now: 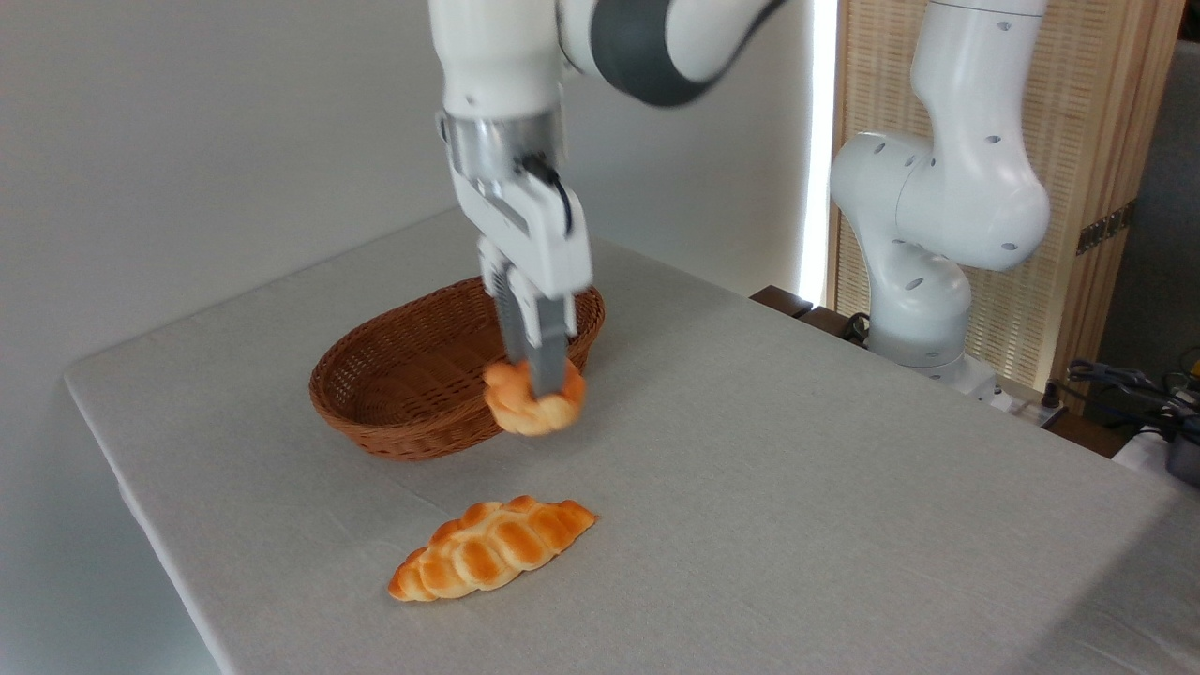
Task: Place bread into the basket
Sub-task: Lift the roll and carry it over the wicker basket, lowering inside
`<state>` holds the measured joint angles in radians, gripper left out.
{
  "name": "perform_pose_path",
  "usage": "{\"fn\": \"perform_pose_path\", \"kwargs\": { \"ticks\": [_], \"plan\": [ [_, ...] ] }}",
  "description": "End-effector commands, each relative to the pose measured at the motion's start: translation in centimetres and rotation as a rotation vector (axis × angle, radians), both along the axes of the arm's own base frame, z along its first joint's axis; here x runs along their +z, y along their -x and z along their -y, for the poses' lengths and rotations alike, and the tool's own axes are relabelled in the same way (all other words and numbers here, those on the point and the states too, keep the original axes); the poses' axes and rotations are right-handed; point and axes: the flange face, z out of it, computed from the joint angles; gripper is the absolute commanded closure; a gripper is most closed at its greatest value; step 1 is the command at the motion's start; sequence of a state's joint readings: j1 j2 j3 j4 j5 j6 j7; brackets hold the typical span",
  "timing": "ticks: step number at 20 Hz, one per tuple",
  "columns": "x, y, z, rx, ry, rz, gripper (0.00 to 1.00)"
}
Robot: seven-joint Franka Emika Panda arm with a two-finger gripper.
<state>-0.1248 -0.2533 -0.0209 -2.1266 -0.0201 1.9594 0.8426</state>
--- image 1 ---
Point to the grey tablecloth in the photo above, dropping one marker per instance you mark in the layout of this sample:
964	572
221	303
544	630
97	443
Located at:
797	525

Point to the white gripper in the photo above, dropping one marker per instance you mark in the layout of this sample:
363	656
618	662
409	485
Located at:
534	234

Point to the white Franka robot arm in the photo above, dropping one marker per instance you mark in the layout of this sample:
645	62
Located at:
947	187

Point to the round knotted bread roll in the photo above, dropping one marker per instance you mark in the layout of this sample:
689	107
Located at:
525	412

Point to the dark wooden furniture edge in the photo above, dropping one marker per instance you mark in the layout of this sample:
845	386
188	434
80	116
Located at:
780	300

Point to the long braided bread loaf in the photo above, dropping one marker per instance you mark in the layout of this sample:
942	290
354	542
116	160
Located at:
492	548

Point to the dark metal screen hinge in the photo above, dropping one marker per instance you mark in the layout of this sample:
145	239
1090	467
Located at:
1106	228

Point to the brown wicker oval basket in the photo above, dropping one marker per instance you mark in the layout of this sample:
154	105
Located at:
412	412

